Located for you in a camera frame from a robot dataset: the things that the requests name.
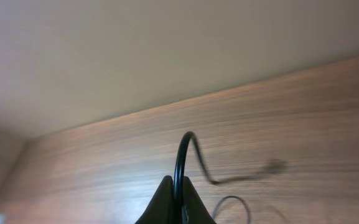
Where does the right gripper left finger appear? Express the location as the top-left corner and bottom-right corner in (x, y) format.
(135, 175), (174, 224)

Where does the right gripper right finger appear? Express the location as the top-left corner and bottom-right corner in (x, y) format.
(182, 176), (215, 224)

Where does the thin black USB cable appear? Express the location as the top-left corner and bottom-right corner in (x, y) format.
(212, 195), (251, 224)

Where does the thick black USB cable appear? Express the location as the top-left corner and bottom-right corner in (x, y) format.
(173, 131), (289, 224)

